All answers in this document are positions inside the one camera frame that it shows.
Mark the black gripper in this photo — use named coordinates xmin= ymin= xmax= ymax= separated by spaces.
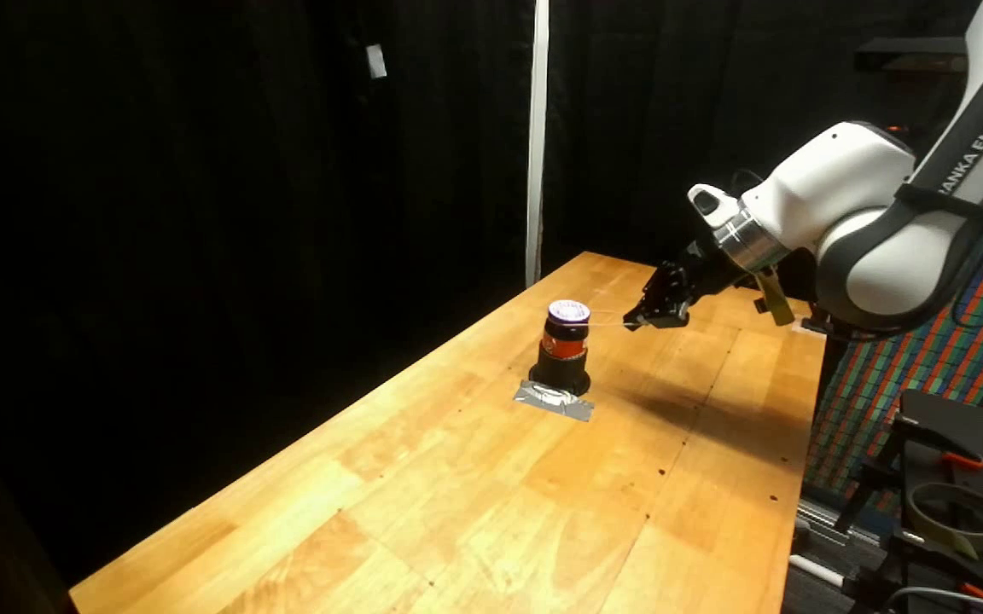
xmin=620 ymin=238 xmax=751 ymax=334

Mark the dark jar with white lid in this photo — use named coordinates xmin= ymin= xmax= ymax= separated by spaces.
xmin=531 ymin=297 xmax=594 ymax=399

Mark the white vertical pole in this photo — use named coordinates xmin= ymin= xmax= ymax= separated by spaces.
xmin=524 ymin=0 xmax=553 ymax=289

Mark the colourful striped cloth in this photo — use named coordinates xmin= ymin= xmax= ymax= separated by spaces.
xmin=806 ymin=180 xmax=983 ymax=499

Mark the black equipment cart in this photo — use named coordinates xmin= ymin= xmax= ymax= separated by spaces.
xmin=842 ymin=389 xmax=983 ymax=614

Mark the grey tape roll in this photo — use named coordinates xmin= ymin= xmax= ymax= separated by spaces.
xmin=905 ymin=479 xmax=983 ymax=562

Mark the black curtain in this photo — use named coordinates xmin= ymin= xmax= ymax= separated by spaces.
xmin=0 ymin=0 xmax=979 ymax=614

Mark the grey aluminium rail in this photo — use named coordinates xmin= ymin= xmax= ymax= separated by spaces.
xmin=789 ymin=496 xmax=894 ymax=590

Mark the orange handled clamp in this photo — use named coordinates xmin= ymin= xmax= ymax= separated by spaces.
xmin=938 ymin=446 xmax=983 ymax=475

